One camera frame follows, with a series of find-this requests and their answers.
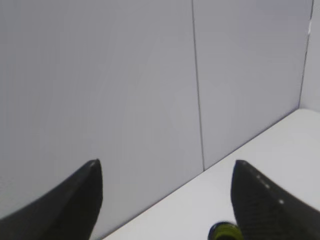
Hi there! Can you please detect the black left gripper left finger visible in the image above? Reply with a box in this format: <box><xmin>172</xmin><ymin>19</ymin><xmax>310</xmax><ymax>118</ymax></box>
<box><xmin>0</xmin><ymin>159</ymin><xmax>103</xmax><ymax>240</ymax></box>

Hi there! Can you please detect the dark red wine bottle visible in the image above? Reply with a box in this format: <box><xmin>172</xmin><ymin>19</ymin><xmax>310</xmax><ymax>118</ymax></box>
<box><xmin>207</xmin><ymin>221</ymin><xmax>244</xmax><ymax>240</ymax></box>

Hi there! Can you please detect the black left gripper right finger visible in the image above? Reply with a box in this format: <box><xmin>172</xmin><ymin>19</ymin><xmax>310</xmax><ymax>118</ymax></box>
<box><xmin>230</xmin><ymin>160</ymin><xmax>320</xmax><ymax>240</ymax></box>

